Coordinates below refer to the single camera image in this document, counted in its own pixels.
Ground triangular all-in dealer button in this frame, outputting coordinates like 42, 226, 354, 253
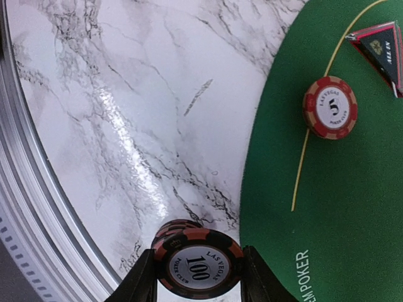
345, 21, 402, 98

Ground black chips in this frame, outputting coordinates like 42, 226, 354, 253
152, 228, 244, 299

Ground round green poker mat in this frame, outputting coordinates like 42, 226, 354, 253
241, 1, 402, 301

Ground red chips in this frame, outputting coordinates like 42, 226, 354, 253
302, 75, 358, 140

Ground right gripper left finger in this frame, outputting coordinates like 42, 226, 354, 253
105, 249, 157, 302

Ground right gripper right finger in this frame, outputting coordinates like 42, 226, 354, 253
241, 245, 298, 302

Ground black poker chip stack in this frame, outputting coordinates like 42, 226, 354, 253
151, 219, 203, 249

